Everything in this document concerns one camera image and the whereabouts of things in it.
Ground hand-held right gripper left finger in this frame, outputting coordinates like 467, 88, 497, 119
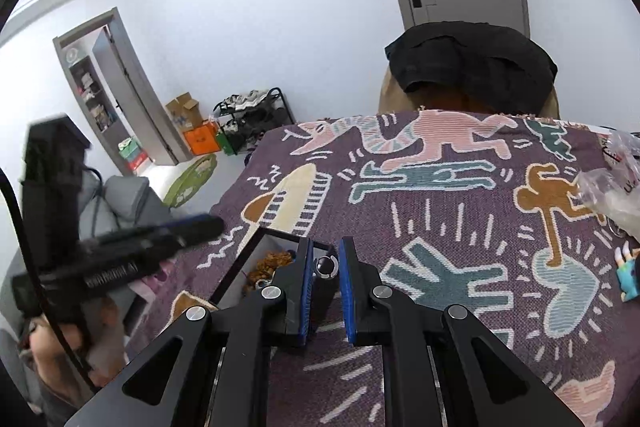
65, 237, 316, 427

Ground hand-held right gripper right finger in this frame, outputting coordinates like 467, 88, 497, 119
339, 236, 586, 427

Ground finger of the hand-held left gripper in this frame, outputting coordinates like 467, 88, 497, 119
150, 214, 225, 253

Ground small silver ring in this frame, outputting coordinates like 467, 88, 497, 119
312, 256, 341, 279

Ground brown seed bead bracelet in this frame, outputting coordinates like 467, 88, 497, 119
243, 249, 297, 295

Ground black jewelry box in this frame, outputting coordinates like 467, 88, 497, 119
207, 227, 341, 313

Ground person's left hand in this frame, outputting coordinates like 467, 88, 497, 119
20, 297, 128, 390

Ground green round mat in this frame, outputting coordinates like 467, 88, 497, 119
164, 153, 218, 208

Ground grey sofa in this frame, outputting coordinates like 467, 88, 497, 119
0, 170, 173, 408

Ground orange box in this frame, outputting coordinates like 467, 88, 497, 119
182, 122, 221, 155

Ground green bag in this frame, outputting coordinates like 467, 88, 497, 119
215, 130, 237, 156

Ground cardboard box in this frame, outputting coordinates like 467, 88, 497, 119
166, 93, 203, 130

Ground black shoe rack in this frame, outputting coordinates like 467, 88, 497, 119
214, 87, 296, 155

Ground printed purple blanket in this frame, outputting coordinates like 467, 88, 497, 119
122, 110, 640, 427

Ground black jacket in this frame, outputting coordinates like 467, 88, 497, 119
384, 21, 558, 105

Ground clear plastic bags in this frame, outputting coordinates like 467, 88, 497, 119
572, 130, 640, 240

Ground toy figure in blue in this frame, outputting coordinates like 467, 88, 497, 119
616, 243, 640, 303

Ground grey wall cabinet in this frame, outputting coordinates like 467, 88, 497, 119
52, 7, 193, 178

